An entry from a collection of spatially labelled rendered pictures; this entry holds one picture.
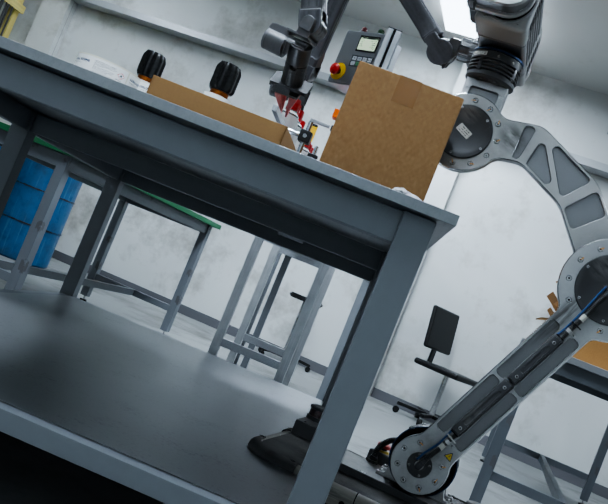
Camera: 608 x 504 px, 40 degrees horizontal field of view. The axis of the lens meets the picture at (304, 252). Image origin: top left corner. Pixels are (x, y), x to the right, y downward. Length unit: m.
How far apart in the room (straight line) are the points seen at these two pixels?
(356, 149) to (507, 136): 0.48
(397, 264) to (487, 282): 5.61
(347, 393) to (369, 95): 0.68
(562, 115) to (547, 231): 0.99
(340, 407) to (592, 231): 0.88
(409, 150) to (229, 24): 6.36
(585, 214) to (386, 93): 0.59
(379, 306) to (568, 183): 0.81
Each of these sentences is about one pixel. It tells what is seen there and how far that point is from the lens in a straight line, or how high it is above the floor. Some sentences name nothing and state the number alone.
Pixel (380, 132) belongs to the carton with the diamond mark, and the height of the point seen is 0.99.
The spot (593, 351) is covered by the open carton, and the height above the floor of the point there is 0.84.
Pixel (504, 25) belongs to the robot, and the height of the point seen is 1.38.
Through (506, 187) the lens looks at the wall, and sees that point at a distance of 7.16.
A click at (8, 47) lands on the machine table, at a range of 1.60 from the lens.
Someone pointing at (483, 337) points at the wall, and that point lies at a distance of 7.00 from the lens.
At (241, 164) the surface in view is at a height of 0.78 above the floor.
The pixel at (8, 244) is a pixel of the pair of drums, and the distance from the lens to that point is 6.59.
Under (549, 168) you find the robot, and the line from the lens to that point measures 2.10.
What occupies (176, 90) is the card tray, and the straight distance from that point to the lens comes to 1.52.
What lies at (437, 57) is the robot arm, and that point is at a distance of 2.52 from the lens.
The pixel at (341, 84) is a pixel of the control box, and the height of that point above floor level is 1.29.
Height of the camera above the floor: 0.61
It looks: 2 degrees up
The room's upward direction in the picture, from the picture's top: 22 degrees clockwise
